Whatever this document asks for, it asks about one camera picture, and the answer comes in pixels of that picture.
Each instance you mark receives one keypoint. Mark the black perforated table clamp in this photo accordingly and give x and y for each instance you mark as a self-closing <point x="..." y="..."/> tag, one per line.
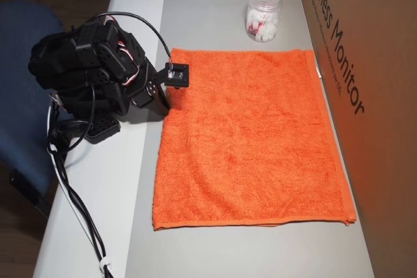
<point x="104" y="126"/>

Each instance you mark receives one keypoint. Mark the red white paper packet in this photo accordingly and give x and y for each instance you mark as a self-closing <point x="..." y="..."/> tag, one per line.
<point x="254" y="27"/>

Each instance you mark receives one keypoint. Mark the blue fabric office chair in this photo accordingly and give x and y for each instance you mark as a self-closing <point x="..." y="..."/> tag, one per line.
<point x="19" y="95"/>

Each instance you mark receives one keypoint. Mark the white cubes in jar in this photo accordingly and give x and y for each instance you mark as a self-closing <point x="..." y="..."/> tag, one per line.
<point x="270" y="32"/>

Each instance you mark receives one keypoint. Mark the brown Business Monitor cardboard box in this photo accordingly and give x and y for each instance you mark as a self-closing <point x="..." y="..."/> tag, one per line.
<point x="374" y="128"/>

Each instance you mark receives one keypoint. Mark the grey table mat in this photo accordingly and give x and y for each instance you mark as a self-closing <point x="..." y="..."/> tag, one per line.
<point x="211" y="252"/>

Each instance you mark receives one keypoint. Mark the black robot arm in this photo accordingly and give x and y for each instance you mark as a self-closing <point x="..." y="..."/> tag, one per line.
<point x="97" y="50"/>

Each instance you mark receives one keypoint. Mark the black square wrist camera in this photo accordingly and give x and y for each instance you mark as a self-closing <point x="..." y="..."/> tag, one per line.
<point x="177" y="74"/>

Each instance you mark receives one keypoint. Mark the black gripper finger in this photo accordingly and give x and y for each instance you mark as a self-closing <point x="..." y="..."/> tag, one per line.
<point x="163" y="100"/>
<point x="155" y="105"/>

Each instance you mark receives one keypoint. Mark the orange terry towel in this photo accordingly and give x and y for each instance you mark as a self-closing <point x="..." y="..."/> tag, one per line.
<point x="247" y="134"/>

